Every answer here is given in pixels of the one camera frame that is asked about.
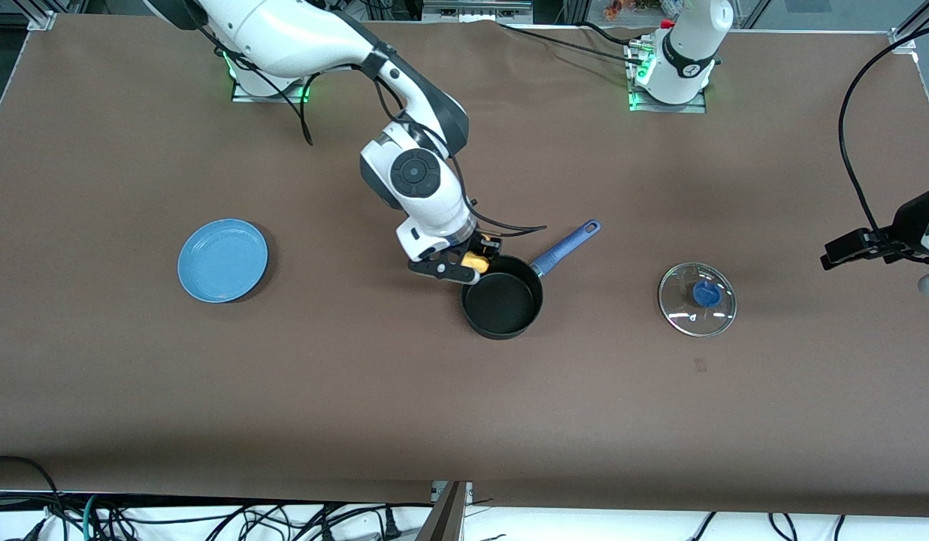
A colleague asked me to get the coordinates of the glass lid with blue knob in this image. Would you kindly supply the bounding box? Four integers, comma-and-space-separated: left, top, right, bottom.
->
658, 261, 737, 337

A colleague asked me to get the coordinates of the brown table cover sheet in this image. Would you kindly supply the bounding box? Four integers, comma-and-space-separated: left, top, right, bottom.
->
0, 15, 929, 519

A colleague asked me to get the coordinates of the blue round plate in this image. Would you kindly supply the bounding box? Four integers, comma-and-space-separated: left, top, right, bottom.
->
177, 219, 270, 304

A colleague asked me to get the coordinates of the grey device box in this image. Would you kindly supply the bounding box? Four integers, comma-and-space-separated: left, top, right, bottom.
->
422, 0, 533, 23

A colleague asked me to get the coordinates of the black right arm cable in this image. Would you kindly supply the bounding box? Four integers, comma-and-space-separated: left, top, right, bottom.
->
185, 0, 548, 236

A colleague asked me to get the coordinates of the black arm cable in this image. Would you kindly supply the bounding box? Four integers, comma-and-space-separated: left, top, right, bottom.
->
185, 0, 548, 236
839, 21, 929, 260

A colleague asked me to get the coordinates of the black pot with blue handle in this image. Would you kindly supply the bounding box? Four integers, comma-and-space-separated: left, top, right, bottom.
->
461, 219, 602, 341

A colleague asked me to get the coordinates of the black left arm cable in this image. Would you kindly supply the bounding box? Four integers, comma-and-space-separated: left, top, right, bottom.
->
839, 21, 929, 260

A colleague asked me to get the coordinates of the aluminium frame profile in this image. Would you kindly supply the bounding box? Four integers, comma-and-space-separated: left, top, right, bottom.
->
893, 0, 929, 38

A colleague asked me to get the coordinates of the black cable on table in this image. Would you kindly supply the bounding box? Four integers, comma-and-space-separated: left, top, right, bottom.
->
497, 21, 640, 67

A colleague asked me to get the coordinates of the aluminium profile post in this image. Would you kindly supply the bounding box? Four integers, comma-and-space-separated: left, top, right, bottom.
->
416, 481, 474, 541

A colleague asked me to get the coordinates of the thick black floor cable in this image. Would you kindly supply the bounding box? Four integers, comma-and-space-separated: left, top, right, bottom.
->
0, 455, 68, 541

